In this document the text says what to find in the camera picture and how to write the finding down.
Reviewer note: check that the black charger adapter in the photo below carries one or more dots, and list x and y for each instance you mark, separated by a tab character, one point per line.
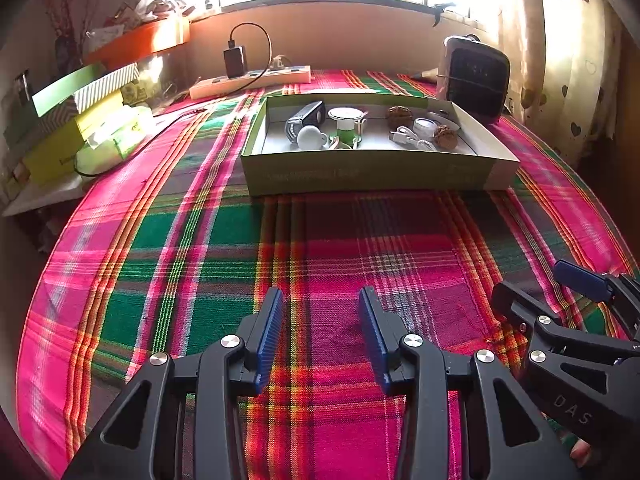
235	62

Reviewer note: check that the orange box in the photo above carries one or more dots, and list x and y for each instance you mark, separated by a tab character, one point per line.
145	42

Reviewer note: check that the black window latch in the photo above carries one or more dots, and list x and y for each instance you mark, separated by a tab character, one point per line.
437	12

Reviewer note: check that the white shelf board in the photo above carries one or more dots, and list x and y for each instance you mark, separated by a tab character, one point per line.
40	195

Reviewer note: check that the green striped box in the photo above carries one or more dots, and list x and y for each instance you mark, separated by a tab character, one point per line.
107	85

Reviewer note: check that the brown walnut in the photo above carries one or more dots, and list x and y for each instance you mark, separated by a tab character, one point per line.
400	116
445	137

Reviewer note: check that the dark vase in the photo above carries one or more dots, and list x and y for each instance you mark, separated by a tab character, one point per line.
67	55

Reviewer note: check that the green cardboard box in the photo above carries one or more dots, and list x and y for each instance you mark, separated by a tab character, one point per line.
375	172

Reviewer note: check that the small white jar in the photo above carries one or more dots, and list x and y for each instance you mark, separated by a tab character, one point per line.
425	127

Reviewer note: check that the person's right hand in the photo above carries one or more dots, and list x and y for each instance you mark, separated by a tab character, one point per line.
582	452

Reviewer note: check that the white and green round stand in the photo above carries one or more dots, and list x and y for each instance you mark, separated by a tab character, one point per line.
345	114

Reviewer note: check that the red flower branches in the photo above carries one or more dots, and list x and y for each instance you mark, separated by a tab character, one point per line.
65	15

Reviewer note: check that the pink clip hanger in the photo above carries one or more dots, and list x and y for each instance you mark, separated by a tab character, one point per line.
336	144

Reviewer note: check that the green box lid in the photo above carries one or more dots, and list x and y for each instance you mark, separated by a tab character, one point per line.
65	90

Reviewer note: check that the grey chevron box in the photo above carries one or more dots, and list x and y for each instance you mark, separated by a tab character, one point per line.
55	117

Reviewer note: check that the beige pointed object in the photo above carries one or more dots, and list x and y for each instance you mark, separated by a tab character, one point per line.
427	74

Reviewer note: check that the white egg-shaped object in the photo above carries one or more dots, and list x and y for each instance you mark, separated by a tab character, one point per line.
310	137

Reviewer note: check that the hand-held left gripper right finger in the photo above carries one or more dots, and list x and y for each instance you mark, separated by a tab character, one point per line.
375	340

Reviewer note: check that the black rectangular light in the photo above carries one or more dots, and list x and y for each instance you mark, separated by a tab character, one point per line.
305	120

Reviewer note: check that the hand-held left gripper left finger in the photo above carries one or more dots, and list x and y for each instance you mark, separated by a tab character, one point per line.
270	340

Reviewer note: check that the white power strip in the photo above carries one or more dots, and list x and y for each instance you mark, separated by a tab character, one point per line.
250	80

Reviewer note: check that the green tissue pack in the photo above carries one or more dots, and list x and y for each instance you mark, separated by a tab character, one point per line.
115	140

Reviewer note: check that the heart print curtain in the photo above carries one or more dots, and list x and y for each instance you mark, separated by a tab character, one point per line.
565	60

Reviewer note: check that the white and black heater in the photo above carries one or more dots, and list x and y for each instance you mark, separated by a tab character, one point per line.
475	80

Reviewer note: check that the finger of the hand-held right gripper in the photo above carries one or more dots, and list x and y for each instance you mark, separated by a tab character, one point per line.
575	375
580	277

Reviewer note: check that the white plug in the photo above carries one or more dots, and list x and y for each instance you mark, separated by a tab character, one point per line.
280	62

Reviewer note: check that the plaid tablecloth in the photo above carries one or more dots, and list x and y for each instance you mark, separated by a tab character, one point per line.
150	260

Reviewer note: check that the yellow-green box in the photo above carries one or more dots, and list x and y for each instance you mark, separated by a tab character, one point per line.
50	160

